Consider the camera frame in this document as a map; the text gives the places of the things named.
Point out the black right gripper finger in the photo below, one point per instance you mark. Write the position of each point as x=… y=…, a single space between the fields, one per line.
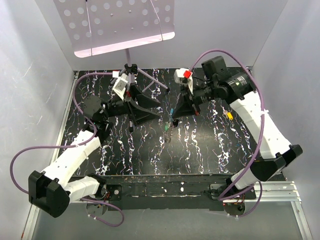
x=185 y=110
x=184 y=98

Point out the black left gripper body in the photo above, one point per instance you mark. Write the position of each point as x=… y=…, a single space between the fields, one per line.
x=118 y=108

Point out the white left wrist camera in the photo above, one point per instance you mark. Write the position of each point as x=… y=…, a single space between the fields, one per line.
x=120 y=85

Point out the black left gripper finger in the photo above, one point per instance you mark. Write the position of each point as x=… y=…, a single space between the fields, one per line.
x=142 y=100
x=140 y=115

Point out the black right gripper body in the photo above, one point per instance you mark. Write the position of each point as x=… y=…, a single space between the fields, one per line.
x=205 y=94

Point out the lilac perforated music stand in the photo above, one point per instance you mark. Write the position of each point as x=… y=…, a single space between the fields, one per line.
x=98 y=27

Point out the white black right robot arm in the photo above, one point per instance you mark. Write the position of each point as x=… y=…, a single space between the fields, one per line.
x=275 y=152

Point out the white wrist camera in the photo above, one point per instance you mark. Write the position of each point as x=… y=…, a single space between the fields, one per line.
x=120 y=85
x=183 y=76

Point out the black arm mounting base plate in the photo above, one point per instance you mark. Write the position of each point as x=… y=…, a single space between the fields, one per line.
x=164 y=191

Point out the small yellow orange block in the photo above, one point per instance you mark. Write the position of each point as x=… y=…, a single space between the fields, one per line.
x=229 y=115

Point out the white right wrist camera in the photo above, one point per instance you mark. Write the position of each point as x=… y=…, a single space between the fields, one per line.
x=183 y=76

